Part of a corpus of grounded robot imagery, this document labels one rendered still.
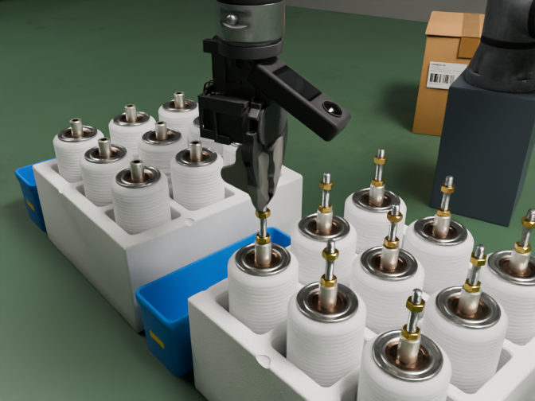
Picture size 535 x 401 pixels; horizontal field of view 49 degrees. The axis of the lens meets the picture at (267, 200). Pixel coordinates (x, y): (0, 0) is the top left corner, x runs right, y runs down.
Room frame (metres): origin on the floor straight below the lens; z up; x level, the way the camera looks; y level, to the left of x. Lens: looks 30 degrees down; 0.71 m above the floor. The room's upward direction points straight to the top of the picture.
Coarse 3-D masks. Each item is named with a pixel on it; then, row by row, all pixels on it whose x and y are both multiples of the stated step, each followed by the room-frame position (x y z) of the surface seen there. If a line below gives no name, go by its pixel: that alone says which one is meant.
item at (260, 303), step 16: (240, 272) 0.61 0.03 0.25; (288, 272) 0.61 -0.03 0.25; (240, 288) 0.60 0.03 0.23; (256, 288) 0.59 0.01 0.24; (272, 288) 0.59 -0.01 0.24; (288, 288) 0.60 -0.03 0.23; (240, 304) 0.60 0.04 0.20; (256, 304) 0.59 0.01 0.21; (272, 304) 0.59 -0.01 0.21; (240, 320) 0.60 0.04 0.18; (256, 320) 0.59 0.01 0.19; (272, 320) 0.59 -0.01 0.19
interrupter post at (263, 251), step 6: (270, 240) 0.64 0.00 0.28; (258, 246) 0.63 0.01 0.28; (264, 246) 0.63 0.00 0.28; (270, 246) 0.63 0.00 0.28; (258, 252) 0.63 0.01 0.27; (264, 252) 0.63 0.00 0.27; (270, 252) 0.63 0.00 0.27; (258, 258) 0.63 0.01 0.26; (264, 258) 0.63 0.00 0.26; (270, 258) 0.63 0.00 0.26
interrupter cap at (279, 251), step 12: (240, 252) 0.65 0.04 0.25; (252, 252) 0.65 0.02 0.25; (276, 252) 0.65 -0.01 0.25; (288, 252) 0.65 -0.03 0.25; (240, 264) 0.62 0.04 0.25; (252, 264) 0.63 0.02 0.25; (264, 264) 0.63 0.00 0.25; (276, 264) 0.62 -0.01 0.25; (288, 264) 0.62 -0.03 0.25; (264, 276) 0.60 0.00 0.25
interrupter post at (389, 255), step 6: (384, 246) 0.63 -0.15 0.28; (384, 252) 0.62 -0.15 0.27; (390, 252) 0.62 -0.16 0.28; (396, 252) 0.62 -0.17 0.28; (384, 258) 0.62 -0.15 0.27; (390, 258) 0.62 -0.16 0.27; (396, 258) 0.62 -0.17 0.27; (384, 264) 0.62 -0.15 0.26; (390, 264) 0.62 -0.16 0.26; (396, 264) 0.62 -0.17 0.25
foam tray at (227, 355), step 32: (224, 288) 0.67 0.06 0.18; (192, 320) 0.64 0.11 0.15; (224, 320) 0.60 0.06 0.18; (192, 352) 0.64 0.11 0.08; (224, 352) 0.58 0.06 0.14; (256, 352) 0.54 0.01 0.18; (512, 352) 0.54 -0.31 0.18; (224, 384) 0.58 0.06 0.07; (256, 384) 0.53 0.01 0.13; (288, 384) 0.49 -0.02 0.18; (352, 384) 0.49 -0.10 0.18; (512, 384) 0.49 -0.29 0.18
